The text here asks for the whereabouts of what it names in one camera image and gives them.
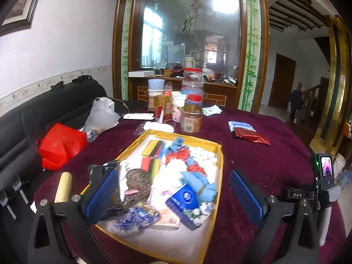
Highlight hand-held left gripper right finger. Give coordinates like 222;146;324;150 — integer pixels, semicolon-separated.
229;169;321;264

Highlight leaf print tissue pack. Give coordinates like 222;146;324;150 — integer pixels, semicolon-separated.
189;145;221;174

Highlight yellow cardboard box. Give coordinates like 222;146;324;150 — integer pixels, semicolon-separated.
82;129;224;264

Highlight framed wall picture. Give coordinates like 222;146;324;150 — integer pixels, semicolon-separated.
0;0;48;37

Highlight blue terry towel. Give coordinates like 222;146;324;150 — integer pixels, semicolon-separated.
164;137;185;155
180;170;218;207

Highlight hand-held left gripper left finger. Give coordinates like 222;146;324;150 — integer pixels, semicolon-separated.
27;164;120;264

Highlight brown knitted sock bundle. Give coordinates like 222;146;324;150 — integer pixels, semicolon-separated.
118;169;154;210

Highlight maroon velvet tablecloth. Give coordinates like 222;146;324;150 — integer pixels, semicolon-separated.
33;107;347;264

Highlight glass mirror panel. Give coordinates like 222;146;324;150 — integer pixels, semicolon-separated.
112;0;270;114

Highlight blue lid white cup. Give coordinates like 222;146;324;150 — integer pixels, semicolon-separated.
147;78;166;97

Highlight white bucket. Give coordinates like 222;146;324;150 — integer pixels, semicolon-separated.
332;152;346;176

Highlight blue white flat packet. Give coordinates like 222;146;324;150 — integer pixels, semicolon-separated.
227;120;257;133

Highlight blue box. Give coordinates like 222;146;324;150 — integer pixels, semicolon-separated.
164;182;200;231

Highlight yellow black blue sponge pack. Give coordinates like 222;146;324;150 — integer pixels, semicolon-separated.
141;140;166;157

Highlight wooden stair railing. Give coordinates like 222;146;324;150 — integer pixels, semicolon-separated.
301;76;330;124

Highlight white pink cup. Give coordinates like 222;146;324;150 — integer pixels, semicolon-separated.
171;93;188;123

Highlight wooden door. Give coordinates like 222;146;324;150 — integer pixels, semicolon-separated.
268;52;297;110

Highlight clear packet of coloured cloths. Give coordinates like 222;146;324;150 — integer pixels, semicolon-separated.
140;156;161;178

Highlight black sofa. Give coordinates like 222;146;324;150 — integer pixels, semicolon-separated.
0;78;123;198

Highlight blue white patterned bag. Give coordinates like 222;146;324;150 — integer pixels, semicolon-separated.
112;207;160;236

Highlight wooden cabinet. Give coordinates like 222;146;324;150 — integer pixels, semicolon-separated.
128;73;240;108

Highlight white paper leaflets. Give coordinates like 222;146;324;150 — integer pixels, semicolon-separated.
202;105;223;116

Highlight blue label red lid jar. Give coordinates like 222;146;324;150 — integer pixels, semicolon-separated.
181;67;204;96

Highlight yellow roll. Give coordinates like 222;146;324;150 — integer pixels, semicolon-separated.
53;171;73;204

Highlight white flat box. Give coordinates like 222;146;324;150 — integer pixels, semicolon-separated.
122;112;155;121

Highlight red foil packet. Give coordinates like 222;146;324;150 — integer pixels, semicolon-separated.
233;130;272;147

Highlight red shopping bag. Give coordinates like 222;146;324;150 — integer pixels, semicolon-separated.
37;123;88;171

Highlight pink white tissue pack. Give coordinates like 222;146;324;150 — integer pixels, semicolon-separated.
149;188;182;231

